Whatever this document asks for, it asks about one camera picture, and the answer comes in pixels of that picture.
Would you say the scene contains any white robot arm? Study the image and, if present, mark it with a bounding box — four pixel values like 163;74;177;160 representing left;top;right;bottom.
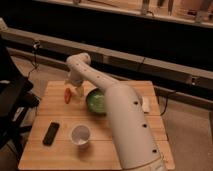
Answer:
66;53;167;171

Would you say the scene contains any black office chair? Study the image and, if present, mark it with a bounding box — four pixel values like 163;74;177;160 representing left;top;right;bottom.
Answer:
0;37;39;156

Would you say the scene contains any black cable right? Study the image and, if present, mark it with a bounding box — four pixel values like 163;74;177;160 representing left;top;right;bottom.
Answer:
159;89;178;117

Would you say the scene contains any green bowl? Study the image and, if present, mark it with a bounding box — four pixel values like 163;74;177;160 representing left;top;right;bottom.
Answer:
86;88;106;115

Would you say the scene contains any black cable with plug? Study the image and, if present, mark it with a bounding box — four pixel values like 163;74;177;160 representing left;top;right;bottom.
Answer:
26;40;42;80

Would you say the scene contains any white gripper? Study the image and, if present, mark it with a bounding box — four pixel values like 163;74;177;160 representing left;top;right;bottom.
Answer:
64;70;84;97

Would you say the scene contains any wooden table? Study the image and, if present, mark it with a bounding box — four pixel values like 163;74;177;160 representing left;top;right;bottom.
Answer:
17;80;176;171

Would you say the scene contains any white sponge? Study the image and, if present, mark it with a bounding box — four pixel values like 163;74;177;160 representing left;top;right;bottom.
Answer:
142;97;150;113

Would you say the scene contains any white paper cup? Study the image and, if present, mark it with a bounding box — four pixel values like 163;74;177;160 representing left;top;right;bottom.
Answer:
69;125;91;149

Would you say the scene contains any red orange pepper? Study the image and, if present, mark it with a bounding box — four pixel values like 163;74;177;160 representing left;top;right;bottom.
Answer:
64;88;72;104

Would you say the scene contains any black remote control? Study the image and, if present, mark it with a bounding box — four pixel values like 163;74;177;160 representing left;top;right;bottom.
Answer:
42;122;59;146

